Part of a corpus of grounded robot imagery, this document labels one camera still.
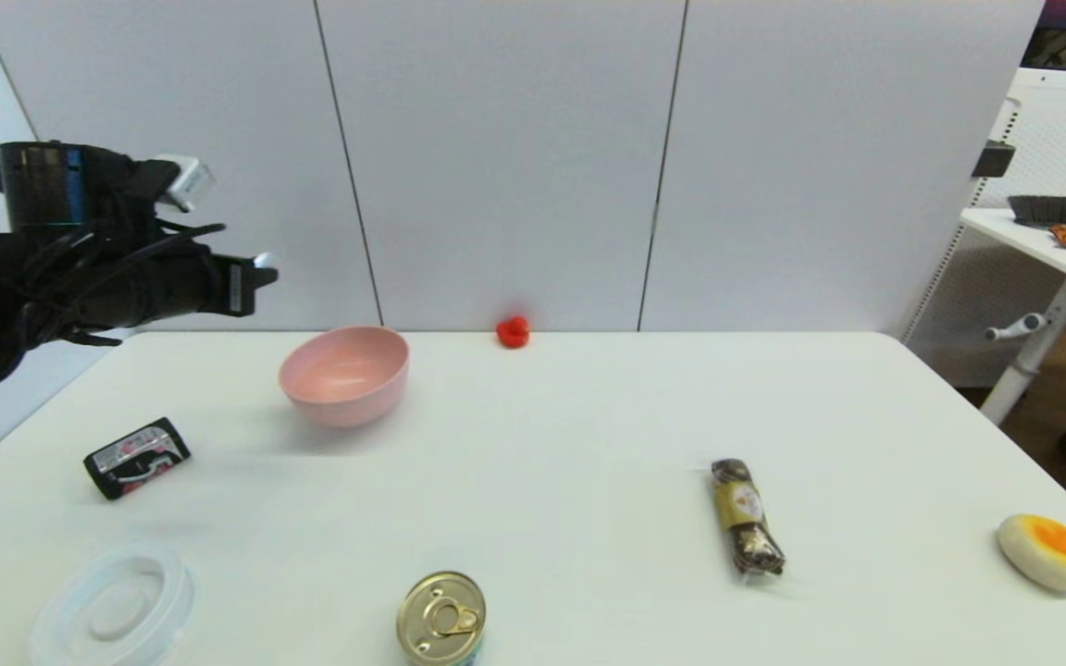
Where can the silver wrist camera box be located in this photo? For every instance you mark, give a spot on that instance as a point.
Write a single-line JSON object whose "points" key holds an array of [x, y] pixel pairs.
{"points": [[183, 182]]}

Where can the red duck toy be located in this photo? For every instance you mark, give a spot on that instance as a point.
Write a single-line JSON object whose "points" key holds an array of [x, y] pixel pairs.
{"points": [[513, 331]]}

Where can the white side desk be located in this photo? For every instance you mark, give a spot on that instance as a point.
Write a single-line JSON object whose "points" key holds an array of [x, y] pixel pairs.
{"points": [[1051, 277]]}

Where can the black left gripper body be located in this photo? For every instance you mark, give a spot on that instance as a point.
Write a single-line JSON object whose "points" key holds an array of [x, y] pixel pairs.
{"points": [[191, 287]]}

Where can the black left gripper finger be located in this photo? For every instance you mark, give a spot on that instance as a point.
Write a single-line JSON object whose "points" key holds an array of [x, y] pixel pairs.
{"points": [[265, 277]]}

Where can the white round orange-topped toy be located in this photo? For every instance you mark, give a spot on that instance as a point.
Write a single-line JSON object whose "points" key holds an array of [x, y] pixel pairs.
{"points": [[1047, 550]]}

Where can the wrapped chocolate ball pack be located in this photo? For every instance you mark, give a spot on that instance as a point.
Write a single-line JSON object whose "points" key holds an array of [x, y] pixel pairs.
{"points": [[744, 518]]}

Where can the black chewing gum pack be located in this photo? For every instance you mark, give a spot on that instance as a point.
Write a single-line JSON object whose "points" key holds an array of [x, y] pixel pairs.
{"points": [[137, 458]]}

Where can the black box on pegboard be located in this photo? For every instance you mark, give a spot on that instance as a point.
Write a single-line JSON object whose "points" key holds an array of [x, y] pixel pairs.
{"points": [[993, 159]]}

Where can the white round plastic lid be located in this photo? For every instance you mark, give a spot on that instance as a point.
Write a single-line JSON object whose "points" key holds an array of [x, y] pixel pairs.
{"points": [[112, 606]]}

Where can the pink bowl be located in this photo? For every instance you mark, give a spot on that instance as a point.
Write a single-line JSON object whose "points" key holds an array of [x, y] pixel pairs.
{"points": [[345, 375]]}

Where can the white pegboard panel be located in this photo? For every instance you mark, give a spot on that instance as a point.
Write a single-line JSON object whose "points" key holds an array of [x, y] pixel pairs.
{"points": [[1042, 166]]}

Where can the gold-lidded tin can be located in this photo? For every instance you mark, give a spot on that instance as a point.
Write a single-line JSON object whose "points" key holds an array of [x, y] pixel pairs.
{"points": [[440, 618]]}

